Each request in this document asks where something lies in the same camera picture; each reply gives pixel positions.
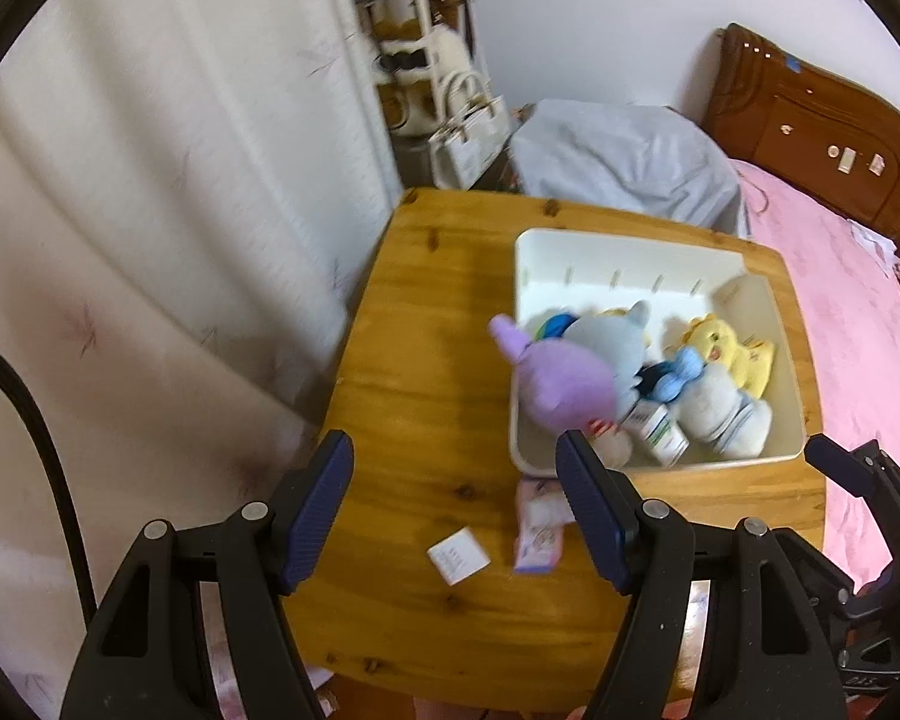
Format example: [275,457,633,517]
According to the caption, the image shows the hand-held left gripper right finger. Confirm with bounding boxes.
[555,430,848,720]

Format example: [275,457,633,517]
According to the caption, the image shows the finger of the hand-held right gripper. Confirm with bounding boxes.
[806,433,900,541]

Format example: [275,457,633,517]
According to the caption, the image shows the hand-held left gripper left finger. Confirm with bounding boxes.
[60,430,355,720]

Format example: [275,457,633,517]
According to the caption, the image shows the small white bottle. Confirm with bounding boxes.
[621,397,691,466]

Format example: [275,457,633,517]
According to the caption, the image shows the white plush toy blue bow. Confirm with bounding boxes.
[664,347,773,458]

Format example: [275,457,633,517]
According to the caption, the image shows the purple plush doll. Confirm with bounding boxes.
[489,315,635,436]

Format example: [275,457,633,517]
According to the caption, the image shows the blue shiny packet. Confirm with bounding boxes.
[637,364,680,402]

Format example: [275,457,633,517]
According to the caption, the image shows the yellow plush toy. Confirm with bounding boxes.
[664,313,777,398]

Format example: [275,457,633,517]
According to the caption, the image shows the grey plush toy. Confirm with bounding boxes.
[536,300,653,391]

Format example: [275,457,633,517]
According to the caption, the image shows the white plastic tray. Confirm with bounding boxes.
[508,229,809,479]

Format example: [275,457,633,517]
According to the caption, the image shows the pink printed packet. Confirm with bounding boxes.
[514,476,575,577]

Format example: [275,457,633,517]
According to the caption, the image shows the pink blanket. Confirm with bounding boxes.
[727,157,900,593]

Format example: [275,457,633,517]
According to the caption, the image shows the small white box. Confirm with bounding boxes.
[427,529,492,586]

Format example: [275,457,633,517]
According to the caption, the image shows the brown wooden headboard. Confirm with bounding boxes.
[701,22,900,275]

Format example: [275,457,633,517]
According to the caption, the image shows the white curtain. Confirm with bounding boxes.
[0,0,406,720]

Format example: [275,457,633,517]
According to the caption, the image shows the grey fabric cover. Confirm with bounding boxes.
[508,99,751,237]

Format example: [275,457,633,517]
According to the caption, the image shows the white handbag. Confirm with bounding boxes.
[427,67,511,192]

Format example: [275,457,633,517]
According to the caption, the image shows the fluffy white bag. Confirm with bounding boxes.
[367,0,473,128]

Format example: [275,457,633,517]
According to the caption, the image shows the thick black cable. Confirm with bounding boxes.
[0,331,98,623]

